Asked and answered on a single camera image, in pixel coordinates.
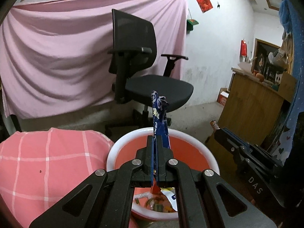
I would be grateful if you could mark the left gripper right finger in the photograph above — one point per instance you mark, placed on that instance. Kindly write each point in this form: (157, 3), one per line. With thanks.
(204, 199)

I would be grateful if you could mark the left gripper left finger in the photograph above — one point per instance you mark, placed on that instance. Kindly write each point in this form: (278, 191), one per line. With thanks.
(104, 199)

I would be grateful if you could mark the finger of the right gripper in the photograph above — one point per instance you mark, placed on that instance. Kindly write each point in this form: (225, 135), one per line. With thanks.
(235, 142)

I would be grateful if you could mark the dark blue snack wrapper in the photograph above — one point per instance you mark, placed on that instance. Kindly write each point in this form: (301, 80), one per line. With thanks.
(160, 142)

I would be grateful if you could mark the white green wrapper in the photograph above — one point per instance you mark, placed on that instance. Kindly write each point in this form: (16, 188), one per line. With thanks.
(171, 196)

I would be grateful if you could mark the wooden cabinet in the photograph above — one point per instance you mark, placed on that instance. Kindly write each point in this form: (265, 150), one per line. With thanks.
(255, 112)

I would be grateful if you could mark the red white plastic basin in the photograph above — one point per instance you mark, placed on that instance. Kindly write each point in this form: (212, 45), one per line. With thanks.
(184, 148)

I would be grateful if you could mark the small orange cardboard box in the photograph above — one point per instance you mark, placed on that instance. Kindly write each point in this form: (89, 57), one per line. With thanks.
(223, 96)

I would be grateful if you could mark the pink checked tablecloth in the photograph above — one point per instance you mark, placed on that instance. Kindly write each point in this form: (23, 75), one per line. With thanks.
(39, 168)

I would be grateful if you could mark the black office chair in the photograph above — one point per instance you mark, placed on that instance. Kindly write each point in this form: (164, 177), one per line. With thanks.
(134, 50)

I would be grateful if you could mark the pink hanging sheet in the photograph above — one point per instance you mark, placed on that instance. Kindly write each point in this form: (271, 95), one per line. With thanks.
(54, 55)

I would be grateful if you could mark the red paper wall poster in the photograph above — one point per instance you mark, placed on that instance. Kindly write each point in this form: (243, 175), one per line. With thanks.
(205, 5)

